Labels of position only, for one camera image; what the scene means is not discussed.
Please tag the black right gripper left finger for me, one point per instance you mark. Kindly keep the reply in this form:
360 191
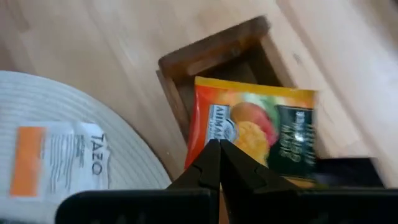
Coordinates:
140 208

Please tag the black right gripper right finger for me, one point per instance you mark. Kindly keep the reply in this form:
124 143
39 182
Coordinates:
311 208

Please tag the orange mango tea packet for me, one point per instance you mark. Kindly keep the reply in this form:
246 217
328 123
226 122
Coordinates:
248 124

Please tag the white orange Tazo tea packet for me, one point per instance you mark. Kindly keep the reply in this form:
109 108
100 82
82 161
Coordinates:
62 161

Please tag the white round woven placemat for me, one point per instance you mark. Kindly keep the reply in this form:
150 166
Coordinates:
130 155

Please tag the wooden compartment tray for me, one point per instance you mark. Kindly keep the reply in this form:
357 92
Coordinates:
211 53

